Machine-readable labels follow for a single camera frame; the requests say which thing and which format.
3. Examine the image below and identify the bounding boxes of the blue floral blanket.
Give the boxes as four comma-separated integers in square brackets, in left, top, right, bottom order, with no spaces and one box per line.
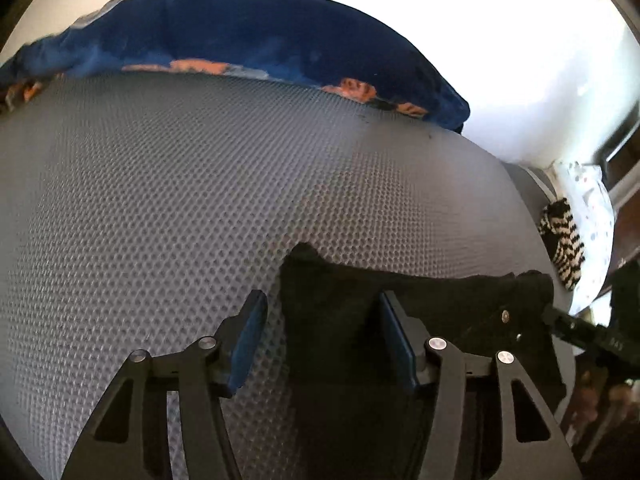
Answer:
[1,0,470,132]

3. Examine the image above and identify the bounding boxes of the black white patterned cloth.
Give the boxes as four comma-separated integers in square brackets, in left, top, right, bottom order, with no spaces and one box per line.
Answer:
[538,198,586,292]

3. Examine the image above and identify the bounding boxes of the grey textured mattress cover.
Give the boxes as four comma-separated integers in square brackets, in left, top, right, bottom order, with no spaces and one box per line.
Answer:
[1,73,554,479]

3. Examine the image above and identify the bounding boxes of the black pants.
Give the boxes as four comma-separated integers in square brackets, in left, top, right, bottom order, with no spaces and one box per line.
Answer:
[280,244,577,479]

